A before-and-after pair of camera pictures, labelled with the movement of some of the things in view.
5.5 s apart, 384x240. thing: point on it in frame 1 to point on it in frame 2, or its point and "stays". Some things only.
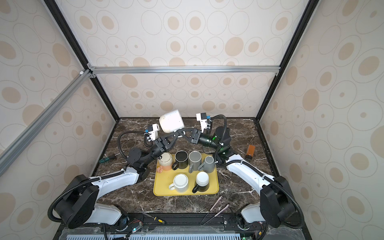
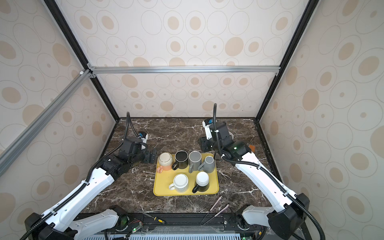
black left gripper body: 158,144 to 144,156
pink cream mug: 165,163 stays
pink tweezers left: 219,200 stays
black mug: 181,158 stays
